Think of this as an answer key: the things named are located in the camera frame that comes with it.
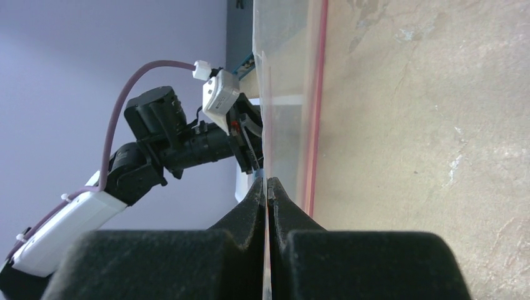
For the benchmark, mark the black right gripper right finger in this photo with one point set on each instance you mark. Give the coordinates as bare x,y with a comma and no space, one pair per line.
310,262

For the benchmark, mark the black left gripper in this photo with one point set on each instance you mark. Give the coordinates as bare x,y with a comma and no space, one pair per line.
208,143

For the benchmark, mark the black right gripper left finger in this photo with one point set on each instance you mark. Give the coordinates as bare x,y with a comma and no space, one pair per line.
225,261

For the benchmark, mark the clear transparent sheet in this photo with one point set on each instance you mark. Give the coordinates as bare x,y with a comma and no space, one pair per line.
286,38

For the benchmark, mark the blue landscape photo print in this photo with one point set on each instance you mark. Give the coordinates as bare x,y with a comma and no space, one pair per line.
244,181

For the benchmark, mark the pink wooden picture frame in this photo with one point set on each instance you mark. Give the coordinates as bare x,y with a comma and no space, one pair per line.
316,103

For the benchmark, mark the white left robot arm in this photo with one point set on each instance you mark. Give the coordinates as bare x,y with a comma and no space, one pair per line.
164,142

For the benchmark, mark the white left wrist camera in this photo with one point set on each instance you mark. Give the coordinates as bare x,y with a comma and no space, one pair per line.
219,94

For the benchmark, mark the dark blue network switch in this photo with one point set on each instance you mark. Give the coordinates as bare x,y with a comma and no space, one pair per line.
239,38

